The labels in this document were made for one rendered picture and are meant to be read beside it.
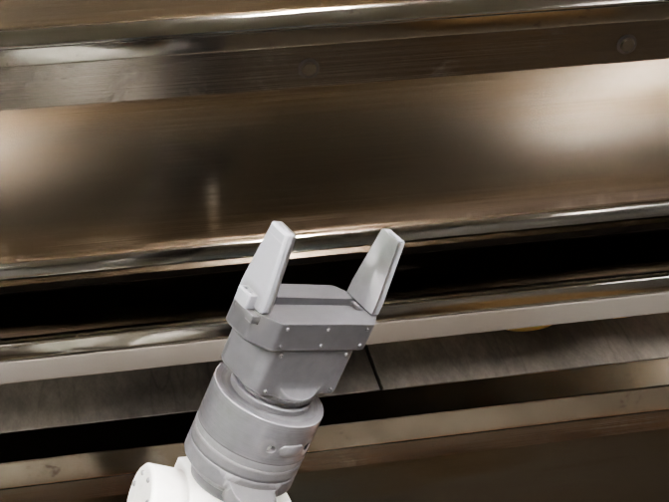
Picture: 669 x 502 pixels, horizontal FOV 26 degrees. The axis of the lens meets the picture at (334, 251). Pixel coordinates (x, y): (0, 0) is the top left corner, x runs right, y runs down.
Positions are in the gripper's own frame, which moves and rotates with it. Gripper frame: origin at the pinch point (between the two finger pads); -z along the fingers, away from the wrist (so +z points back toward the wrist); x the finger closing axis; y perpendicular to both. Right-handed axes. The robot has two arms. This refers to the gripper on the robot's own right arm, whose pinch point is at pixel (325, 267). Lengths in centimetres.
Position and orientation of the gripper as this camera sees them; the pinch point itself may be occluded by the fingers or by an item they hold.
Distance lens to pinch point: 104.6
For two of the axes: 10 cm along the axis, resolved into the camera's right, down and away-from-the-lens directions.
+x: -7.3, -0.4, -6.8
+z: -3.8, 8.5, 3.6
